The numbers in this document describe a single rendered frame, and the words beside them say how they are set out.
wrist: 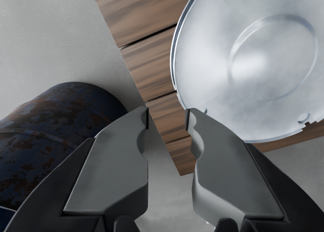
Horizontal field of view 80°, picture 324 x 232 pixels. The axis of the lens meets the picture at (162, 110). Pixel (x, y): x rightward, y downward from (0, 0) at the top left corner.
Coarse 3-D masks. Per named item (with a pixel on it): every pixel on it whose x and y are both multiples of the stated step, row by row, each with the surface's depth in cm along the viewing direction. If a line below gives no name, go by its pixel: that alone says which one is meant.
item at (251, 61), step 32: (224, 0) 25; (256, 0) 25; (288, 0) 25; (320, 0) 25; (192, 32) 27; (224, 32) 27; (256, 32) 26; (288, 32) 26; (320, 32) 27; (192, 64) 29; (224, 64) 29; (256, 64) 28; (288, 64) 28; (320, 64) 29; (192, 96) 32; (224, 96) 32; (256, 96) 31; (288, 96) 32; (320, 96) 32; (256, 128) 35; (288, 128) 35
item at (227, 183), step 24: (192, 120) 12; (192, 144) 11; (216, 144) 9; (240, 144) 9; (216, 168) 8; (240, 168) 8; (192, 192) 8; (216, 192) 7; (240, 192) 7; (264, 192) 7; (216, 216) 7; (240, 216) 6; (264, 216) 6
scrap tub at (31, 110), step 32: (64, 96) 56; (96, 96) 63; (0, 128) 41; (32, 128) 41; (64, 128) 44; (96, 128) 51; (0, 160) 32; (32, 160) 34; (0, 192) 28; (0, 224) 56
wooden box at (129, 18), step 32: (96, 0) 26; (128, 0) 26; (160, 0) 26; (128, 32) 28; (160, 32) 28; (128, 64) 30; (160, 64) 30; (160, 96) 33; (160, 128) 36; (320, 128) 36; (192, 160) 39
